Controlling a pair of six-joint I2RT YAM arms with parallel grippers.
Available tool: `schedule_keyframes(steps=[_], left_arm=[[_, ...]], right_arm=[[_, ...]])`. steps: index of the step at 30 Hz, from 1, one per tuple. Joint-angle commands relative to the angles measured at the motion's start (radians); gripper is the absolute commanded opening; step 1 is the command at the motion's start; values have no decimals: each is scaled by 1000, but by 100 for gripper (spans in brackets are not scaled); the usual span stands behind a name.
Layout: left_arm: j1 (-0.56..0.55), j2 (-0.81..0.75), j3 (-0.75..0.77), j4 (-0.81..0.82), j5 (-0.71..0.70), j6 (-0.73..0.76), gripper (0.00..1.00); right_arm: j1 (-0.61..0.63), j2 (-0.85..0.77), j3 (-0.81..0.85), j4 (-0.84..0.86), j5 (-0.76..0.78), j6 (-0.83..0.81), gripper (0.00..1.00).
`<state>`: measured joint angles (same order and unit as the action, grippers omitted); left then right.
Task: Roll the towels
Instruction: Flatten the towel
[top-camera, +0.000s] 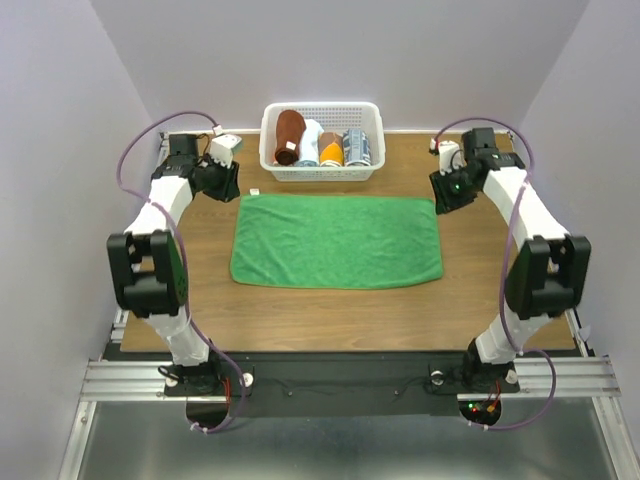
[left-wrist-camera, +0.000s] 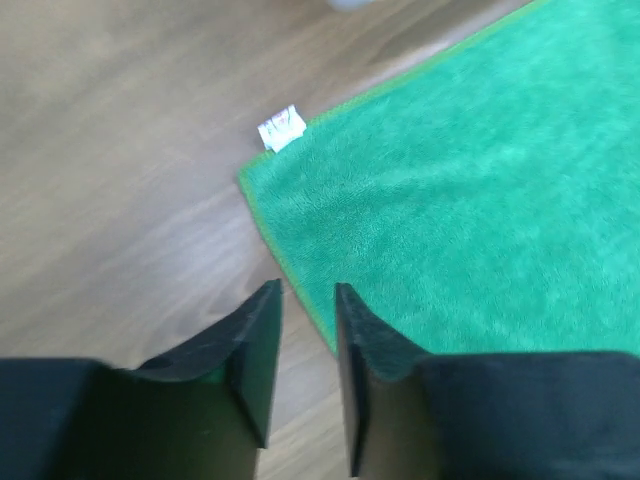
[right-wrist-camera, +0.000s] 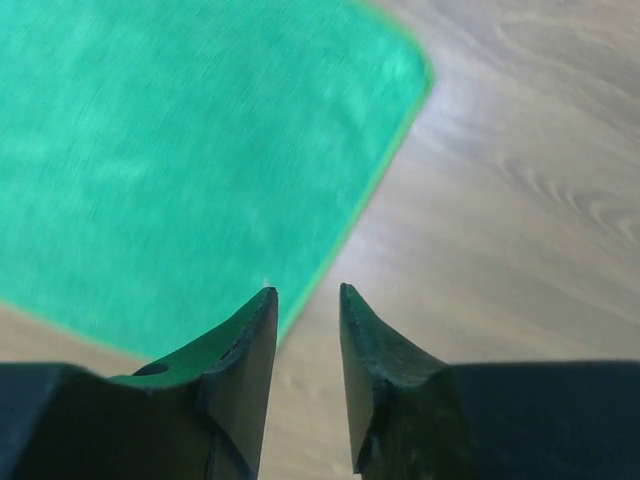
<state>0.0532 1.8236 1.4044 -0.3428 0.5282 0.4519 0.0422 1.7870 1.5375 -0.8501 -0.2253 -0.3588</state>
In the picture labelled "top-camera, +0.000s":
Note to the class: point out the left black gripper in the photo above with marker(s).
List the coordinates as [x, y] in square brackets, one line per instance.
[230, 188]

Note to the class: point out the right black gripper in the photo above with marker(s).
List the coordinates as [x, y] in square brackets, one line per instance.
[444, 202]

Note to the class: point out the green towel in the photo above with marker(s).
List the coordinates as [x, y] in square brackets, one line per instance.
[336, 242]

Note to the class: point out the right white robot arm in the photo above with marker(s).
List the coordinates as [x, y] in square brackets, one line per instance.
[544, 266]

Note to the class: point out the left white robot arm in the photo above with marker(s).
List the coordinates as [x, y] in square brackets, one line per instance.
[148, 265]

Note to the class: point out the white blue rolled towel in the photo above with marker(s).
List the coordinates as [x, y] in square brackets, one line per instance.
[308, 147]

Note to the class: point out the grey patterned rolled towel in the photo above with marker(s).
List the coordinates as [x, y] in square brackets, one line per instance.
[356, 149]

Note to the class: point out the brown orange rolled towel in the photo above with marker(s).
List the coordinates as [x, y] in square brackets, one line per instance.
[330, 147]

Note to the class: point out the white plastic basket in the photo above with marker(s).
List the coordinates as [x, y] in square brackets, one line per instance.
[333, 116]

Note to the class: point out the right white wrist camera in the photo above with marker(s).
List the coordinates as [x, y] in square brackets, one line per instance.
[450, 155]

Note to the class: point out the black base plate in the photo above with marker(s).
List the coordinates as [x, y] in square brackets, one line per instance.
[338, 385]

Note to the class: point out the aluminium frame rail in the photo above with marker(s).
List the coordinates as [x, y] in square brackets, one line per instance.
[107, 381]

